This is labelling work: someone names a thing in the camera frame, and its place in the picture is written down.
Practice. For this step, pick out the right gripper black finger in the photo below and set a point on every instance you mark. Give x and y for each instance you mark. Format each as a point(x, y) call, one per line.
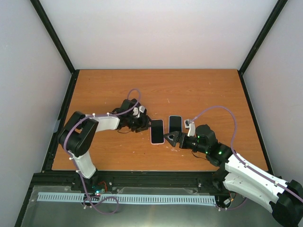
point(173, 135)
point(173, 142)

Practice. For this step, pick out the light blue phone case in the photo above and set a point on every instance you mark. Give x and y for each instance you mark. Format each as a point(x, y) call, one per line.
point(175, 116)

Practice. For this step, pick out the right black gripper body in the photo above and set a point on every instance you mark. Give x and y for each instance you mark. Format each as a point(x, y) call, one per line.
point(187, 144)

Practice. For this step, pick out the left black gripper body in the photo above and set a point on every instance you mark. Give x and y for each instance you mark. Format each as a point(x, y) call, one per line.
point(137, 125)

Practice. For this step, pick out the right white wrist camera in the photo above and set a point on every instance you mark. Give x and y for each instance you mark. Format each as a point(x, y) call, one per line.
point(190, 125)

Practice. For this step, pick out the light blue cable duct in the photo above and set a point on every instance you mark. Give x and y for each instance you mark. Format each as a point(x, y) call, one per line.
point(133, 199)

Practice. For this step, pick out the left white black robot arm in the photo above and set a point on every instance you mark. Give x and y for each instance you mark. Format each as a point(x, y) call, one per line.
point(77, 135)

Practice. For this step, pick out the pink phone case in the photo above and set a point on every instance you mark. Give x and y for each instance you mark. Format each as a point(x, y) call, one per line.
point(157, 143)

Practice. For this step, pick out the black aluminium frame rail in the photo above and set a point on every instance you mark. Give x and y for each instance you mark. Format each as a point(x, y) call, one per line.
point(199, 181)

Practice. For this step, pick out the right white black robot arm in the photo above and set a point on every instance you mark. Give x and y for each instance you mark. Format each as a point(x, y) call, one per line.
point(283, 199)

